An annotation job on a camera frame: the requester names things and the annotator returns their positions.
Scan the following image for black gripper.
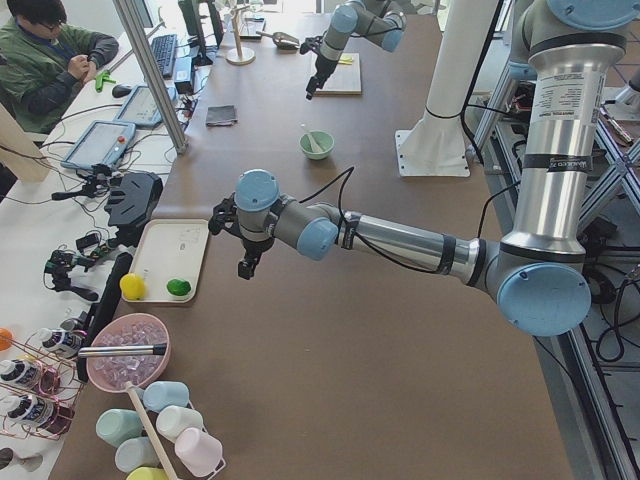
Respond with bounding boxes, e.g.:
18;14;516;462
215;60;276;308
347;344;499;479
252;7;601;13
208;194;273;279
300;36;340;100

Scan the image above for light green bowl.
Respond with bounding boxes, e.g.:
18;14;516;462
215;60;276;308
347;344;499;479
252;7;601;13
299;131;335;160

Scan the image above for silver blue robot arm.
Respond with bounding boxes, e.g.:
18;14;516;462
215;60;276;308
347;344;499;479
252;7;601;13
208;1;639;337

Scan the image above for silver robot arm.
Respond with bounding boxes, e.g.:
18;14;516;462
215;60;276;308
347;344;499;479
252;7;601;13
299;1;406;100

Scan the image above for metal tongs on bowl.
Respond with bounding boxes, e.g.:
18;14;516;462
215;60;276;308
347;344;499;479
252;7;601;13
77;343;169;358

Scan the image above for pink bowl of ice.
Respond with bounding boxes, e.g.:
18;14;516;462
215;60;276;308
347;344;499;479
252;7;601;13
81;313;171;393

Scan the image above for wooden long spoon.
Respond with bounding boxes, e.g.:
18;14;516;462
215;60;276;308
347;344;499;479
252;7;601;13
125;382;179;480

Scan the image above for bamboo cutting board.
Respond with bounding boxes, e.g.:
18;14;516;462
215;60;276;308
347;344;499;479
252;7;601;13
315;52;362;96

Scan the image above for metal scoop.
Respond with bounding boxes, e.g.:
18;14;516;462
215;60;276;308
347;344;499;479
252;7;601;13
257;31;300;50

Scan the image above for green lime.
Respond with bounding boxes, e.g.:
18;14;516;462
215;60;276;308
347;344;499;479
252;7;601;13
166;278;192;297

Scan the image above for cream tray with bear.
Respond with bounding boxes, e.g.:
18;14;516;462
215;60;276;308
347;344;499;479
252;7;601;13
122;219;209;304

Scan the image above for wooden mug tree stand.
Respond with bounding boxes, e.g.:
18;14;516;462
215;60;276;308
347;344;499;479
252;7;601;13
226;1;256;66

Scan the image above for grey folded cloth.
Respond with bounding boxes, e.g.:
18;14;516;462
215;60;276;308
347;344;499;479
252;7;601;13
205;105;238;127

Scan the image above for yellow lemon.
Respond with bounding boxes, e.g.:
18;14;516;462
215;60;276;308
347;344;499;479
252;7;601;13
119;273;146;301

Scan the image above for black keyboard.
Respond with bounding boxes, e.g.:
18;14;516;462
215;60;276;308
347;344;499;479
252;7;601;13
150;34;178;78

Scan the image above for light blue cup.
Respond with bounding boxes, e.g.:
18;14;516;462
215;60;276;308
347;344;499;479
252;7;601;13
143;381;190;413

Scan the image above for white cup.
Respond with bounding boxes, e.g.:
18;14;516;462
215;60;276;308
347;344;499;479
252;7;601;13
156;405;204;443

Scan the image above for blue teach pendant far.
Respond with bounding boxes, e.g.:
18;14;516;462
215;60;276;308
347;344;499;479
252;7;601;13
114;85;162;129

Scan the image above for blue teach pendant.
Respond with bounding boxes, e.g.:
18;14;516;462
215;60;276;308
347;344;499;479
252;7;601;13
114;85;162;129
60;120;137;171

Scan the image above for blue teach pendant near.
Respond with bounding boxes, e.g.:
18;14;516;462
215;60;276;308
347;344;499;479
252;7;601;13
60;120;137;171

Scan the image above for computer mouse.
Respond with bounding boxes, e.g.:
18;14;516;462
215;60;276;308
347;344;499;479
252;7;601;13
111;84;132;98

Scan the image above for pink cup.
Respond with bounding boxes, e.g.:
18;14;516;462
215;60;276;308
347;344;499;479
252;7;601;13
174;427;226;478

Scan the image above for mint green cup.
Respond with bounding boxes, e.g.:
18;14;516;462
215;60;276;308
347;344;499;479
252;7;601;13
95;409;143;447

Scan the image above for pale blue cup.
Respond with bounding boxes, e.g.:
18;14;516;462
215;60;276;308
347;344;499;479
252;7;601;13
114;437;160;473

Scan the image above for yellow cup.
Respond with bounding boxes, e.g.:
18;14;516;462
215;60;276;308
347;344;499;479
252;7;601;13
126;466;168;480

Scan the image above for person in green jacket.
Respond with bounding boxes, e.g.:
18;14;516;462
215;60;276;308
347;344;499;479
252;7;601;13
1;0;119;134

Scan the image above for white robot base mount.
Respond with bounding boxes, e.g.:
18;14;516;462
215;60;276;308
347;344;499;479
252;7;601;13
396;0;501;177

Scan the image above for aluminium frame post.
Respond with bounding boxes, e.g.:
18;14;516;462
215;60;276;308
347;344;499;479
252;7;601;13
113;0;188;155

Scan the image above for copper wire bottle rack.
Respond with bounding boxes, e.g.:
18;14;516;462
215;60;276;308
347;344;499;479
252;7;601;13
1;328;84;440

